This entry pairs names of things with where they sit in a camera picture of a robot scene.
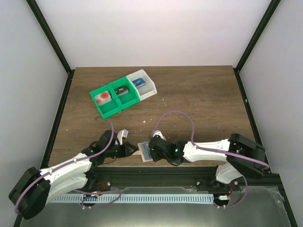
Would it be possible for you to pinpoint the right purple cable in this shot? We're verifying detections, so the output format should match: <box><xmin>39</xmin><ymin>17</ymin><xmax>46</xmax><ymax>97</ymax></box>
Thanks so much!
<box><xmin>151</xmin><ymin>110</ymin><xmax>270</xmax><ymax>170</ymax></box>

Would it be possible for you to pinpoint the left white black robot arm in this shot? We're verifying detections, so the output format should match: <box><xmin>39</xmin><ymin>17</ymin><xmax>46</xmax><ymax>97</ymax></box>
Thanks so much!
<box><xmin>8</xmin><ymin>130</ymin><xmax>138</xmax><ymax>219</ymax></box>

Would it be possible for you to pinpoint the left green plastic bin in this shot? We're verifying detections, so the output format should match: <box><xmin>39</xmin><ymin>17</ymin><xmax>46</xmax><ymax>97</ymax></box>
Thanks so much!
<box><xmin>89</xmin><ymin>85</ymin><xmax>122</xmax><ymax>119</ymax></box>

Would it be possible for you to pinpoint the right black frame post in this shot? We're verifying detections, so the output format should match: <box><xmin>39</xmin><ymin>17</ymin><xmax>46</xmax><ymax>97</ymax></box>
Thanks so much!
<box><xmin>235</xmin><ymin>0</ymin><xmax>282</xmax><ymax>70</ymax></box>

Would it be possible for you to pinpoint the white plastic bin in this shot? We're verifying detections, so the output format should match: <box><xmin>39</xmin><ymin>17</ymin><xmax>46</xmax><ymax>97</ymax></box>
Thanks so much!
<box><xmin>126</xmin><ymin>69</ymin><xmax>158</xmax><ymax>101</ymax></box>

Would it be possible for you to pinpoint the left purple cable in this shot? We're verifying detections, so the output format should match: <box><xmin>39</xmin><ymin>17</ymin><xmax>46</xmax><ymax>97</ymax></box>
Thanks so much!
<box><xmin>14</xmin><ymin>121</ymin><xmax>115</xmax><ymax>215</ymax></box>

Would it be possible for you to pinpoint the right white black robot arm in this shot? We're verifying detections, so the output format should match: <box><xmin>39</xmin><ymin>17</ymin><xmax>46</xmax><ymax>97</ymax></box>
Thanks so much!
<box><xmin>148</xmin><ymin>131</ymin><xmax>269</xmax><ymax>191</ymax></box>

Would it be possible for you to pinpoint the black card stack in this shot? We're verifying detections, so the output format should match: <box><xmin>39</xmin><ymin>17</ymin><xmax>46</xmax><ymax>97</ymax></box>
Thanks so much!
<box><xmin>114</xmin><ymin>85</ymin><xmax>129</xmax><ymax>97</ymax></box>

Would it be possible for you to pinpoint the green plastic bin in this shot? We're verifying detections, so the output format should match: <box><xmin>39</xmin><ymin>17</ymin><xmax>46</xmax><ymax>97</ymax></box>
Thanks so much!
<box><xmin>108</xmin><ymin>77</ymin><xmax>140</xmax><ymax>110</ymax></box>
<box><xmin>89</xmin><ymin>85</ymin><xmax>122</xmax><ymax>119</ymax></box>

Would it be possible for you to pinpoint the middle green plastic bin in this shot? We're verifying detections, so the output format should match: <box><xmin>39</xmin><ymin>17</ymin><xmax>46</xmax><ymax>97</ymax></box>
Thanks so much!
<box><xmin>108</xmin><ymin>77</ymin><xmax>140</xmax><ymax>110</ymax></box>

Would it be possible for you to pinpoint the left black frame post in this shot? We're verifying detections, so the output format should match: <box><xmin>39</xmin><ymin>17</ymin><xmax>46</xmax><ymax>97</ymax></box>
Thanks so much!
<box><xmin>25</xmin><ymin>0</ymin><xmax>72</xmax><ymax>74</ymax></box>

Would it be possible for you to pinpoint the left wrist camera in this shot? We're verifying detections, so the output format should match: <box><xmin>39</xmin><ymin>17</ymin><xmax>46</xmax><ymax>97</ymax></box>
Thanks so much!
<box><xmin>116</xmin><ymin>129</ymin><xmax>128</xmax><ymax>145</ymax></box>

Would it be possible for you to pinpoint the purple cable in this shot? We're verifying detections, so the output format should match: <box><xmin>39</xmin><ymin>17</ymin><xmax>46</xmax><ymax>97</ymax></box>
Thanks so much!
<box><xmin>14</xmin><ymin>121</ymin><xmax>115</xmax><ymax>215</ymax></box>
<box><xmin>151</xmin><ymin>110</ymin><xmax>270</xmax><ymax>170</ymax></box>

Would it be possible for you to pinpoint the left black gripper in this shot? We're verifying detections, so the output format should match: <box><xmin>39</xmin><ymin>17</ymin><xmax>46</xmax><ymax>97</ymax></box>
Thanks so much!
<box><xmin>105</xmin><ymin>142</ymin><xmax>138</xmax><ymax>158</ymax></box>

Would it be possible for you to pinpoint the blue credit card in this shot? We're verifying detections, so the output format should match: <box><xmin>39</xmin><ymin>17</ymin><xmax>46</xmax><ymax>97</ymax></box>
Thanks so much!
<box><xmin>138</xmin><ymin>141</ymin><xmax>153</xmax><ymax>161</ymax></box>

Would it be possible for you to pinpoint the blue card stack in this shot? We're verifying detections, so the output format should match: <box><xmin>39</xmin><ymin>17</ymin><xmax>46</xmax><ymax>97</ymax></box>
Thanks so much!
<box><xmin>132</xmin><ymin>78</ymin><xmax>146</xmax><ymax>88</ymax></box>

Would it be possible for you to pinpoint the white red card stack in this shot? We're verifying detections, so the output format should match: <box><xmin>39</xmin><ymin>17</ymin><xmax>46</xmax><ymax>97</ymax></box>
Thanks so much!
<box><xmin>94</xmin><ymin>91</ymin><xmax>112</xmax><ymax>106</ymax></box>

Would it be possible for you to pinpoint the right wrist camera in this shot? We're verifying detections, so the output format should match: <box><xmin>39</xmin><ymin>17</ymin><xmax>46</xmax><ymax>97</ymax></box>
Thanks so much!
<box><xmin>149</xmin><ymin>130</ymin><xmax>166</xmax><ymax>140</ymax></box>

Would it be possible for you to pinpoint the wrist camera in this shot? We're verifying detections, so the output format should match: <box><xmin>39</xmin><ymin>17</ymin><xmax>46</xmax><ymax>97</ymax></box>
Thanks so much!
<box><xmin>116</xmin><ymin>129</ymin><xmax>128</xmax><ymax>145</ymax></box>
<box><xmin>149</xmin><ymin>130</ymin><xmax>166</xmax><ymax>140</ymax></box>

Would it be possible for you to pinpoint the black frame post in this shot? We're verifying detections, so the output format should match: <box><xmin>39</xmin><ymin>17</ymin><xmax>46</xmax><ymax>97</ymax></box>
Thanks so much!
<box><xmin>25</xmin><ymin>0</ymin><xmax>72</xmax><ymax>74</ymax></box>
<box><xmin>235</xmin><ymin>0</ymin><xmax>282</xmax><ymax>70</ymax></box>

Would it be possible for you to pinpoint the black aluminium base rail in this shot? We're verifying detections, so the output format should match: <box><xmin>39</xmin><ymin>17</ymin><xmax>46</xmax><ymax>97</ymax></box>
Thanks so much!
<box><xmin>80</xmin><ymin>165</ymin><xmax>280</xmax><ymax>192</ymax></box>

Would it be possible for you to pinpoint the light blue slotted cable duct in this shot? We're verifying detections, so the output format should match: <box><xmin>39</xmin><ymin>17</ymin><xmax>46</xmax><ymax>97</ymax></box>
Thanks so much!
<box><xmin>49</xmin><ymin>193</ymin><xmax>214</xmax><ymax>203</ymax></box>

